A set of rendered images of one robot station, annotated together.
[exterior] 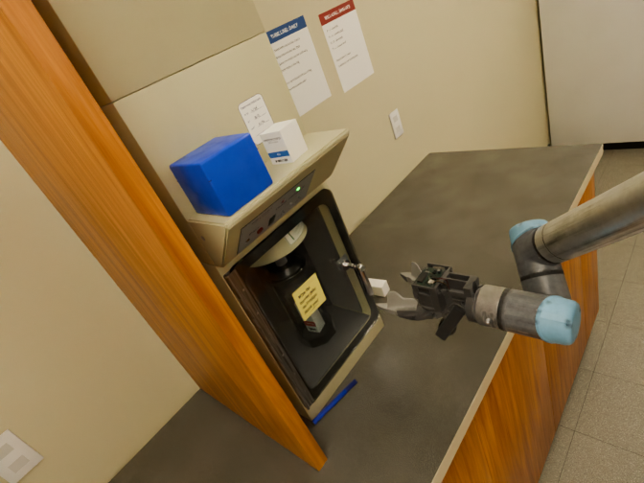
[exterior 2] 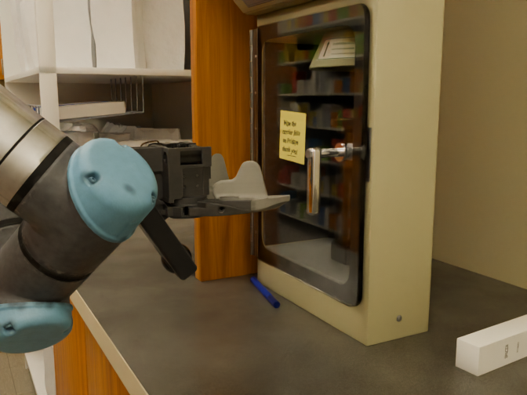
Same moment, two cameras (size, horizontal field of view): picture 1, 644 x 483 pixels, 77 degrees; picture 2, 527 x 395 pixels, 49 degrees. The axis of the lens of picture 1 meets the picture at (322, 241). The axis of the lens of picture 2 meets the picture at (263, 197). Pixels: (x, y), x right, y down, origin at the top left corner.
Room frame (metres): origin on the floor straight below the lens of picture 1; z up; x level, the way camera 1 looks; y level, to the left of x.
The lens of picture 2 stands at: (0.82, -0.82, 1.27)
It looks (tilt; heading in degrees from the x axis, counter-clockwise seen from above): 10 degrees down; 99
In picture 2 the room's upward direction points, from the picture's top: straight up
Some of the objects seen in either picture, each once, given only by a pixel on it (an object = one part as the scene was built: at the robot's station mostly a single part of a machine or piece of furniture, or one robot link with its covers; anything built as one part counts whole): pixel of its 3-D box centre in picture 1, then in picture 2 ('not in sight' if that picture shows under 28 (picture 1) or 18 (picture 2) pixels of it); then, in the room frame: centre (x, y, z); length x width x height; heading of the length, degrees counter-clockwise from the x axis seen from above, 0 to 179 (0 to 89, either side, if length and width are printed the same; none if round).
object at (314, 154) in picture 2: (358, 278); (324, 179); (0.78, -0.04, 1.17); 0.05 x 0.03 x 0.10; 37
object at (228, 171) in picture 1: (221, 174); not in sight; (0.64, 0.10, 1.56); 0.10 x 0.10 x 0.09; 38
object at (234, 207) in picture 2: not in sight; (212, 205); (0.66, -0.17, 1.15); 0.09 x 0.05 x 0.02; 14
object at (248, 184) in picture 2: (415, 273); (252, 185); (0.70, -0.16, 1.17); 0.09 x 0.03 x 0.06; 14
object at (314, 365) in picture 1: (318, 298); (301, 153); (0.74, 0.06, 1.19); 0.30 x 0.01 x 0.40; 127
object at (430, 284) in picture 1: (448, 294); (157, 183); (0.59, -0.18, 1.17); 0.12 x 0.08 x 0.09; 38
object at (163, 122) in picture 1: (256, 243); (373, 63); (0.84, 0.14, 1.33); 0.32 x 0.25 x 0.77; 128
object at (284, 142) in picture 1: (284, 142); not in sight; (0.73, -0.01, 1.54); 0.05 x 0.05 x 0.06; 46
